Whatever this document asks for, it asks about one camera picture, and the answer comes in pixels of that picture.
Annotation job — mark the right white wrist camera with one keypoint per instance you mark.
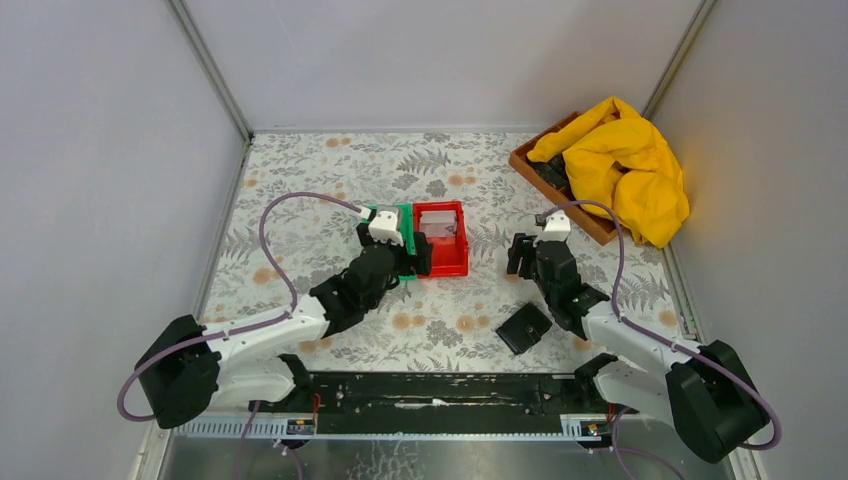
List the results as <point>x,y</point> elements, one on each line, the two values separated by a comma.
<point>554,227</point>

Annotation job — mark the green plastic bin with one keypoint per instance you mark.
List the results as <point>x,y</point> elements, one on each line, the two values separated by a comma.
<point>407,231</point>

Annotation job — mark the red plastic bin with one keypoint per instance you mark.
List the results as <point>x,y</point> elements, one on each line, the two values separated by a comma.
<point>451,256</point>

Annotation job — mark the brown wooden tray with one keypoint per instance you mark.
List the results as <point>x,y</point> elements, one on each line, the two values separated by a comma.
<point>599,229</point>

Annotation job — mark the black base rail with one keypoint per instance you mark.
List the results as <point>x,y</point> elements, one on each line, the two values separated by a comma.
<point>439,402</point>

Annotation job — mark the clear card stack in bin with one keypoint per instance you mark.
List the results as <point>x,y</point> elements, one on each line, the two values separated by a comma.
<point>438,223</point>

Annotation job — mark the floral table mat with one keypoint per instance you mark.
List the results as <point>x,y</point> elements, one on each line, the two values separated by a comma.
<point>291,229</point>

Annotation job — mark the dark items in tray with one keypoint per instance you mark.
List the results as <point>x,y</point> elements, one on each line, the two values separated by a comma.
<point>553,172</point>

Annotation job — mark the grey slotted cable duct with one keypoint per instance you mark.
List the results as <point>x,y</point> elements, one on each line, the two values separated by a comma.
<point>563,428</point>

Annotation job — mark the black leather card holder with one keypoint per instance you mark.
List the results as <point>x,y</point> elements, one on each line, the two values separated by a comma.
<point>524,329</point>

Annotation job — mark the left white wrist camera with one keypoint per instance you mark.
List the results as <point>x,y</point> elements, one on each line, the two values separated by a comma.
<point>386,216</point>

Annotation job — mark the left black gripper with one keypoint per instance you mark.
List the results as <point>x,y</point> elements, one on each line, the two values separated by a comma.
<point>365,238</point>

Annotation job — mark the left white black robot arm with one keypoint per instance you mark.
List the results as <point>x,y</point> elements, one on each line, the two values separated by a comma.
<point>190,368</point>

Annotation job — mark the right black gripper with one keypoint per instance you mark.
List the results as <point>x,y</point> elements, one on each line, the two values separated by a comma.
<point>520,247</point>

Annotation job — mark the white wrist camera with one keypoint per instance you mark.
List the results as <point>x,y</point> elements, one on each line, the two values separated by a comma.
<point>554,227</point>
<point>386,216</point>

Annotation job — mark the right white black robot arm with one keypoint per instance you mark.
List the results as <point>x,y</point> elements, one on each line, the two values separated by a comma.
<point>703,392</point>

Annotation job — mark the yellow cloth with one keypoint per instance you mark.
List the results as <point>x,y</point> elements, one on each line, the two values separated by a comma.
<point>619,164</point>

